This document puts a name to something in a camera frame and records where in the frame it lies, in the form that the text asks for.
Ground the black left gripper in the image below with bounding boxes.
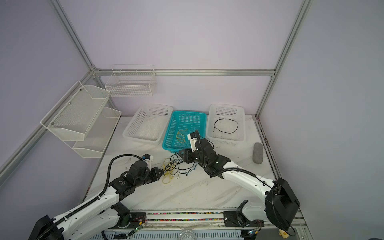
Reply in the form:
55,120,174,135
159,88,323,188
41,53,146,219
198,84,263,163
135,166,164,188

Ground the cable bundle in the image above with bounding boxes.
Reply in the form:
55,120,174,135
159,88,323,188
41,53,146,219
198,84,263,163
161,152,198,185

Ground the yellow cable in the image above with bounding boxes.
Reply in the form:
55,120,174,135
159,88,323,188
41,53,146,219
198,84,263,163
175,128,189,144

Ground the black cable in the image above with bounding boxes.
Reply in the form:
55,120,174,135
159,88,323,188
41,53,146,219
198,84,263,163
212,117,240,135

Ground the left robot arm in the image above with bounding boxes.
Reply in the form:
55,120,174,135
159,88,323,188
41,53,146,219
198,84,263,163
29,154,164,240

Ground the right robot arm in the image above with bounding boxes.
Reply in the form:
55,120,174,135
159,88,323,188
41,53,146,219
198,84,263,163
179,139,301,232

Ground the white plastic basket right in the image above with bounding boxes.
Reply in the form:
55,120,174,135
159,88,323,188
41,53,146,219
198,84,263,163
206,104,246,145

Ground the white plastic basket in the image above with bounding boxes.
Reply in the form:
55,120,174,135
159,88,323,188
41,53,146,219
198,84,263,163
123,104,173,145
206,104,246,145

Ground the teal plastic basket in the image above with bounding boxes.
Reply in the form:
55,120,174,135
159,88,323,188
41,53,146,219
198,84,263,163
162,111,207,154

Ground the white plastic basket left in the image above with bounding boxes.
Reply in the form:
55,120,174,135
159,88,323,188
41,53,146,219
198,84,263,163
123,104,173,145

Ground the grey oval stone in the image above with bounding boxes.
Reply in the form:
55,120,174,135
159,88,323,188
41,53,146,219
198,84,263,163
253,143,264,165

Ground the small yellow figure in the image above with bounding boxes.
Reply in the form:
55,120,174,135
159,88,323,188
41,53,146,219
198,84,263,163
279,230,290,239

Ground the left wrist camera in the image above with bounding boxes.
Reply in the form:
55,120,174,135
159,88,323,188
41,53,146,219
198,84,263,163
142,154,154,169

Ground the white mesh wall shelf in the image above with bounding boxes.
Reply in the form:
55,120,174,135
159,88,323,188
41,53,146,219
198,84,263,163
40,81,121,159

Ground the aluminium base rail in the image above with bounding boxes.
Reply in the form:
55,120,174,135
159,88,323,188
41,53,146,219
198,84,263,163
96,209,313,240

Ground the white wire wall basket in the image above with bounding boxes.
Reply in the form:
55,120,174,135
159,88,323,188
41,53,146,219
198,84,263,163
105,65,157,97

